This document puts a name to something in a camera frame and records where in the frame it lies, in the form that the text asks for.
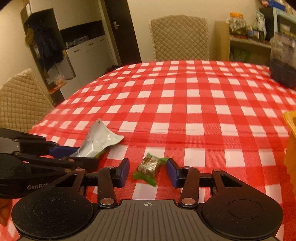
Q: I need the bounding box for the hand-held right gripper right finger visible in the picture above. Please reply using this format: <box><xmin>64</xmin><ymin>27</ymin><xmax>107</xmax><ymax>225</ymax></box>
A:
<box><xmin>166</xmin><ymin>158</ymin><xmax>248</xmax><ymax>208</ymax></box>

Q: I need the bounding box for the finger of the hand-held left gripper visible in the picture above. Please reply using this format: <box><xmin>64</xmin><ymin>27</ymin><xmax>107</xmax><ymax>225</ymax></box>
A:
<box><xmin>14</xmin><ymin>153</ymin><xmax>99</xmax><ymax>173</ymax></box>
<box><xmin>0</xmin><ymin>128</ymin><xmax>79</xmax><ymax>159</ymax></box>

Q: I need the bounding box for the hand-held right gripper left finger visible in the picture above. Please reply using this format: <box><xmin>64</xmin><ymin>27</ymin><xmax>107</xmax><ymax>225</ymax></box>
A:
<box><xmin>52</xmin><ymin>158</ymin><xmax>130</xmax><ymax>208</ymax></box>

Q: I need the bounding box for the green candy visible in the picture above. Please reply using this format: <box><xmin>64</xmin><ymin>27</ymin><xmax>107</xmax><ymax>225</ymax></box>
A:
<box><xmin>132</xmin><ymin>153</ymin><xmax>170</xmax><ymax>187</ymax></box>

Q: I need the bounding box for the silver foil packet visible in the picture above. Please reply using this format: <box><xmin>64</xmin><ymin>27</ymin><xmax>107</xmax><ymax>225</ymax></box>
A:
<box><xmin>69</xmin><ymin>118</ymin><xmax>124</xmax><ymax>159</ymax></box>

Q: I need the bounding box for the orange plastic bin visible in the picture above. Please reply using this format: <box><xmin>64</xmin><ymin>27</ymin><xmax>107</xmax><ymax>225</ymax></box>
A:
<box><xmin>283</xmin><ymin>111</ymin><xmax>296</xmax><ymax>173</ymax></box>

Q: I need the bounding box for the person's left hand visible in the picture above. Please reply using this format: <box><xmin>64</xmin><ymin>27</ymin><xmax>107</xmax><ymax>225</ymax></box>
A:
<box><xmin>0</xmin><ymin>198</ymin><xmax>21</xmax><ymax>227</ymax></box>

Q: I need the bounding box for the beige quilted chair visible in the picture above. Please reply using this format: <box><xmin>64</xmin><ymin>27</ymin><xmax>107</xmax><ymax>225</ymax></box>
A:
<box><xmin>0</xmin><ymin>68</ymin><xmax>55</xmax><ymax>133</ymax></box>
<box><xmin>149</xmin><ymin>14</ymin><xmax>210</xmax><ymax>62</ymax></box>

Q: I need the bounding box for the red checked tablecloth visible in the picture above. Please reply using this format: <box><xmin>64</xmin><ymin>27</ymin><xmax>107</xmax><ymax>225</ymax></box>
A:
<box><xmin>0</xmin><ymin>60</ymin><xmax>296</xmax><ymax>241</ymax></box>

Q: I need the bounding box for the white drawer cabinet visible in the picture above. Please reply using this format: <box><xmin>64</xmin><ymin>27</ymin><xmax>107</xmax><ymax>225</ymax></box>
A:
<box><xmin>59</xmin><ymin>21</ymin><xmax>121</xmax><ymax>98</ymax></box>

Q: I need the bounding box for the hanging dark jacket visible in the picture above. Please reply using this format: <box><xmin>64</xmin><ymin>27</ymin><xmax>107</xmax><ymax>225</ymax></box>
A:
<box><xmin>25</xmin><ymin>27</ymin><xmax>64</xmax><ymax>71</ymax></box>

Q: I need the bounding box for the dark door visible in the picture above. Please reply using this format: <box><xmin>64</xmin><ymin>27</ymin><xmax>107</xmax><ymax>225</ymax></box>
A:
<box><xmin>102</xmin><ymin>0</ymin><xmax>142</xmax><ymax>66</ymax></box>

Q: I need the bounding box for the tall dark cabinet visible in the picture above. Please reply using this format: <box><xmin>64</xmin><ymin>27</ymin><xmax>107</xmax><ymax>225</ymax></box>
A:
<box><xmin>20</xmin><ymin>6</ymin><xmax>77</xmax><ymax>106</ymax></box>

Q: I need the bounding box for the cardboard box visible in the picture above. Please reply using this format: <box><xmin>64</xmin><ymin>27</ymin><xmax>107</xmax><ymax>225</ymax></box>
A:
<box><xmin>215</xmin><ymin>21</ymin><xmax>230</xmax><ymax>62</ymax></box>

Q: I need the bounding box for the wooden shelf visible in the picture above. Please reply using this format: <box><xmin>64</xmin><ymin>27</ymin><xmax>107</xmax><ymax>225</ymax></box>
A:
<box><xmin>229</xmin><ymin>36</ymin><xmax>272</xmax><ymax>63</ymax></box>

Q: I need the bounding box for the dark glass cup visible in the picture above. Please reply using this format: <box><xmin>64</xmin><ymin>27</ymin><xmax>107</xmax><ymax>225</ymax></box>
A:
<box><xmin>269</xmin><ymin>32</ymin><xmax>296</xmax><ymax>88</ymax></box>

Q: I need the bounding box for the orange lid snack jar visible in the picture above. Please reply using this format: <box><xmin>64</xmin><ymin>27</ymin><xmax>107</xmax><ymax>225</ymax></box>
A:
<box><xmin>228</xmin><ymin>13</ymin><xmax>247</xmax><ymax>36</ymax></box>

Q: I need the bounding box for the green snack bag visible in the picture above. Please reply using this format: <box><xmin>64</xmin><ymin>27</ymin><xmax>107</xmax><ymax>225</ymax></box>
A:
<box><xmin>253</xmin><ymin>10</ymin><xmax>266</xmax><ymax>40</ymax></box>

